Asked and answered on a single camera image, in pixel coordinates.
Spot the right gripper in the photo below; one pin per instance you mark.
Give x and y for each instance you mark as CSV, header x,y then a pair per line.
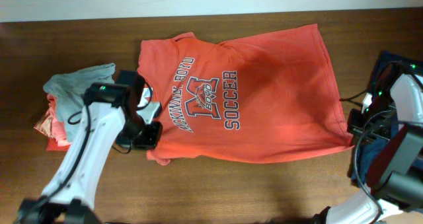
x,y
353,124

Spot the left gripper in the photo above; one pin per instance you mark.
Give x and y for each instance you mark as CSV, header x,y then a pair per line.
x,y
153,139

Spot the red soccer t-shirt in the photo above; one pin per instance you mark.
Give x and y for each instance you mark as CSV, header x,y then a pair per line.
x,y
268,98

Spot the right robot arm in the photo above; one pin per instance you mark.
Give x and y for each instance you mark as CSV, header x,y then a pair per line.
x,y
392,185

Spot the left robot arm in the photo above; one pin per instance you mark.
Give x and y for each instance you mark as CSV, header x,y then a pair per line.
x,y
111,114

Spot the navy blue garment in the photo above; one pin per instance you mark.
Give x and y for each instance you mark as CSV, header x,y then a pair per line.
x,y
367,153

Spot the grey folded shirt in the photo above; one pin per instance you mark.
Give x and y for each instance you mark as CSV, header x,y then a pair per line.
x,y
69,88

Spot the pink folded garment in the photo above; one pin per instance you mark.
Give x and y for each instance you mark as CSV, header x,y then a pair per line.
x,y
50,126

